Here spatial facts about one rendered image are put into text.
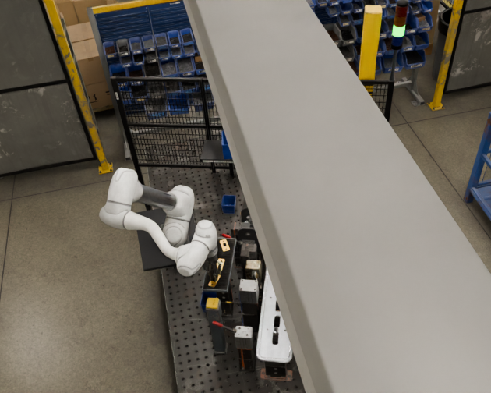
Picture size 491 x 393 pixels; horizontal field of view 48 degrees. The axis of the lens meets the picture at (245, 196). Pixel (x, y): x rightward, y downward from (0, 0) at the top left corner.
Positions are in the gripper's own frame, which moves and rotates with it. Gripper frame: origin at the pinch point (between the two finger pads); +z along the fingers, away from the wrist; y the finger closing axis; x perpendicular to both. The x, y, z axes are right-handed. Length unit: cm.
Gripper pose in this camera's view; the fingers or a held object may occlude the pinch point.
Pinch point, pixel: (213, 275)
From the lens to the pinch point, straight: 301.7
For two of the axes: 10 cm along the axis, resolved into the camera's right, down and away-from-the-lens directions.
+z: 0.7, 7.1, 7.0
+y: 9.2, 2.3, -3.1
